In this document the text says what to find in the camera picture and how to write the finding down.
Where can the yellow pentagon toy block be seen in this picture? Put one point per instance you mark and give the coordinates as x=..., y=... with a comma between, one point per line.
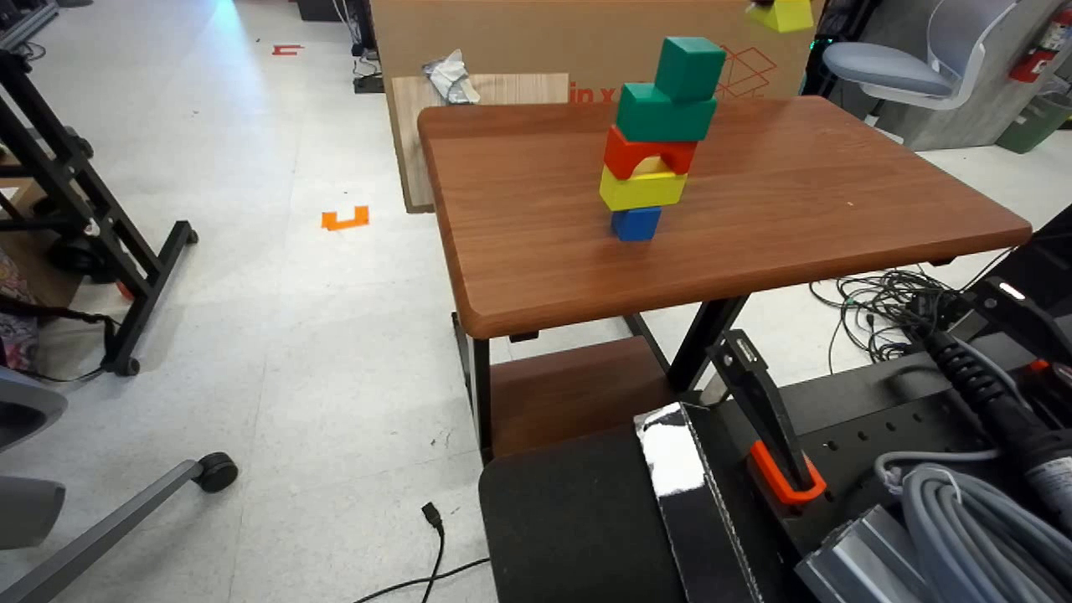
x=788, y=14

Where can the green cube toy block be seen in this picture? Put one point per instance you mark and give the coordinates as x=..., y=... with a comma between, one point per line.
x=689, y=67

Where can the green long toy block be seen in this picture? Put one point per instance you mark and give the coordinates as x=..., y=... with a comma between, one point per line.
x=658, y=114

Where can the red arch toy block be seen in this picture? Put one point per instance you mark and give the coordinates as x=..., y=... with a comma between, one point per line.
x=621, y=152

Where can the yellow flat toy block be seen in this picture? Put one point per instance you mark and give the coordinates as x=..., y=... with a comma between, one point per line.
x=639, y=192

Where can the blue cube toy block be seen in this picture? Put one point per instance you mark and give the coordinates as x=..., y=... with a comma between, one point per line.
x=633, y=223

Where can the grey blue office chair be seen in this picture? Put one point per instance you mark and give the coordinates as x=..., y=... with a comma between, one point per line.
x=905, y=67

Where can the large cardboard box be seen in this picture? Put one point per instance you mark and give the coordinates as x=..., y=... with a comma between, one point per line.
x=538, y=36

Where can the red fire extinguisher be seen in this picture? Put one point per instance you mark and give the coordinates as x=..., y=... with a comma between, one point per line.
x=1036, y=51

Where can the green box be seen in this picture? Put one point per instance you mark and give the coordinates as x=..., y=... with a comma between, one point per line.
x=1040, y=126

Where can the crumpled white plastic bag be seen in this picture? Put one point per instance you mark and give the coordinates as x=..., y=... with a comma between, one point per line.
x=455, y=79

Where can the brown wooden lower panel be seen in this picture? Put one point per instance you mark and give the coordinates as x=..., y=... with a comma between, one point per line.
x=575, y=395

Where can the shiny silver metal strip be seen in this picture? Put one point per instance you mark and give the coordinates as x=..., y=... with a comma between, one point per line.
x=681, y=470

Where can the orange tape marker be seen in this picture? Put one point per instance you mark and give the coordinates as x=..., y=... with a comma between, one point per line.
x=344, y=223

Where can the black rubber pad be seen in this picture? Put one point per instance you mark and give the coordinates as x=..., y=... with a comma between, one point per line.
x=571, y=525

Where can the black metal stand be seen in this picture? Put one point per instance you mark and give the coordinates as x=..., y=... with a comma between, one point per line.
x=79, y=185

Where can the grey office chair with caster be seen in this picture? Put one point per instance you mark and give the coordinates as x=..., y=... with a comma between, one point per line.
x=113, y=525

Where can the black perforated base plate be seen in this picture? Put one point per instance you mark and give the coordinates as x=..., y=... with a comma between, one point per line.
x=873, y=430

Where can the silver metal bracket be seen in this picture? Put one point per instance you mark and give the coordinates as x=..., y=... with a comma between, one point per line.
x=858, y=557

